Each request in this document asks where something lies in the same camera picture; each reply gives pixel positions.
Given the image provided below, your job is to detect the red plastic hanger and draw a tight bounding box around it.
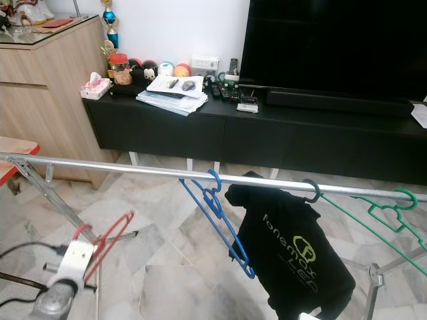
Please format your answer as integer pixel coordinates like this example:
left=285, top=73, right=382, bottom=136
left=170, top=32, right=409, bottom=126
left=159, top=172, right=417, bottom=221
left=73, top=211, right=136, bottom=285

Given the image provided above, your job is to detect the blue plastic hanger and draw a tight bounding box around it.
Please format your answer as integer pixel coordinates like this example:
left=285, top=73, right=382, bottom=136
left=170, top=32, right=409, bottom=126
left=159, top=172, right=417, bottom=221
left=178, top=168, right=257, bottom=280

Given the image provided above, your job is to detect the black plastic hanger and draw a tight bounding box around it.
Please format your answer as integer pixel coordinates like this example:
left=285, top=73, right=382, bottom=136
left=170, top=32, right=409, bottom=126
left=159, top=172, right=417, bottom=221
left=301, top=178, right=323, bottom=205

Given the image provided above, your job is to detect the green plastic hanger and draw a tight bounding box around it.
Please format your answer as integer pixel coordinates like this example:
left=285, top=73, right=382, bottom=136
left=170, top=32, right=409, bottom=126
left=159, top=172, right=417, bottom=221
left=320, top=188, right=427, bottom=259

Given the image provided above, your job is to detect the folding table marble top red edge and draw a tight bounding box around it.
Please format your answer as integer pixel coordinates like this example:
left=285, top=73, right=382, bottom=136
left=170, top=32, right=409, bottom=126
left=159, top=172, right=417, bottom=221
left=0, top=136, right=51, bottom=295

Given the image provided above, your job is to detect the light wooden cabinet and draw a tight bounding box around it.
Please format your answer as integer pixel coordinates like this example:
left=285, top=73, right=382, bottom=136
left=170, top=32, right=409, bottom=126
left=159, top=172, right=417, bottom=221
left=0, top=15, right=118, bottom=182

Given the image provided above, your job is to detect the silver metal clothes rack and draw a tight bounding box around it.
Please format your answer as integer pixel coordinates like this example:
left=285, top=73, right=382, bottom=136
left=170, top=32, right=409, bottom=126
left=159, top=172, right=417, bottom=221
left=0, top=151, right=427, bottom=320

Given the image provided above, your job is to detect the pink tissue box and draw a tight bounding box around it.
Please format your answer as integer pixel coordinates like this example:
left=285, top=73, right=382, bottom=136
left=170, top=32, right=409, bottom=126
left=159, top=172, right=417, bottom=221
left=79, top=71, right=113, bottom=101

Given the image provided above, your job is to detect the red lidded snack jar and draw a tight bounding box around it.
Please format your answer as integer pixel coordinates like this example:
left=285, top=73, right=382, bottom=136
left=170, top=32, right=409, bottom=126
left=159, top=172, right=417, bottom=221
left=108, top=53, right=130, bottom=86

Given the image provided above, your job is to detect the stack of white papers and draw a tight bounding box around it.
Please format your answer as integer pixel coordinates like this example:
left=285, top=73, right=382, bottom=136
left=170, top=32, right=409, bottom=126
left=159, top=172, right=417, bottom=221
left=136, top=74, right=209, bottom=118

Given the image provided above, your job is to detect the blue gold trophy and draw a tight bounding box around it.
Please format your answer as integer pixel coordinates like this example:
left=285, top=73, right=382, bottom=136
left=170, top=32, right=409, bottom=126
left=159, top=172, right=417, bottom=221
left=99, top=0, right=120, bottom=49

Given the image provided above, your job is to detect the orange ball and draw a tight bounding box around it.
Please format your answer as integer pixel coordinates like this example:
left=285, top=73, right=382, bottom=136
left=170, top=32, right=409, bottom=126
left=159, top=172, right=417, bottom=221
left=173, top=63, right=192, bottom=79

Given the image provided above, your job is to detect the white power socket box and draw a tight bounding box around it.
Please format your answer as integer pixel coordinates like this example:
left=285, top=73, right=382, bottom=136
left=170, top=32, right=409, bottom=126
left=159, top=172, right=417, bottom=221
left=189, top=55, right=222, bottom=78

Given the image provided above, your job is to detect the black low television console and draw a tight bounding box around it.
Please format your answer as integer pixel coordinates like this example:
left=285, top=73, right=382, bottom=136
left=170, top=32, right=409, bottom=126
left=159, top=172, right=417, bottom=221
left=83, top=85, right=427, bottom=189

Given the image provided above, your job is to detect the small white flat device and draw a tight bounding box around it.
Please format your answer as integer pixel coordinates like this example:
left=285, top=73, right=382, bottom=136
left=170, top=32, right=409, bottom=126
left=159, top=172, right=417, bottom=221
left=236, top=101, right=262, bottom=115

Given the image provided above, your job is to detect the black T-shirt large green logo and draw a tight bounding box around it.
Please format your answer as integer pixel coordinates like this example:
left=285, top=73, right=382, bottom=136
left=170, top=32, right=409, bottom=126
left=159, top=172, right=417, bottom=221
left=223, top=171, right=356, bottom=320

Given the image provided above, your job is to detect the black soundbar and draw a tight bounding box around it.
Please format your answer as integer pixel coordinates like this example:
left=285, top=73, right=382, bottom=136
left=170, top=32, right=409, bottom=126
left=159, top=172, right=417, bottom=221
left=266, top=89, right=416, bottom=120

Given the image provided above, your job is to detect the black flat screen television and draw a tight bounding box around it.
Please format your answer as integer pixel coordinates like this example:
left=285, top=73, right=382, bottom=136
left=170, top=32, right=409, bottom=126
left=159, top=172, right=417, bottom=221
left=240, top=0, right=427, bottom=102

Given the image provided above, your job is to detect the white paper sheet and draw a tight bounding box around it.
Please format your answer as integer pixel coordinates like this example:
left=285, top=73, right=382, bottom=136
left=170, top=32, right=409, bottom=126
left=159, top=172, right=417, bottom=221
left=410, top=101, right=427, bottom=129

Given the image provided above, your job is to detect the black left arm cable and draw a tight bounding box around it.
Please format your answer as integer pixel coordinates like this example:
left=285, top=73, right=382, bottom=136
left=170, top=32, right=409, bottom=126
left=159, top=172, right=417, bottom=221
left=0, top=241, right=65, bottom=312

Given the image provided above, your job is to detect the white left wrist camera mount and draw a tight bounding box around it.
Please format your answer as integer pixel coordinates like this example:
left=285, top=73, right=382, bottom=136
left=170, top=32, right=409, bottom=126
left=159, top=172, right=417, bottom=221
left=56, top=239, right=97, bottom=295

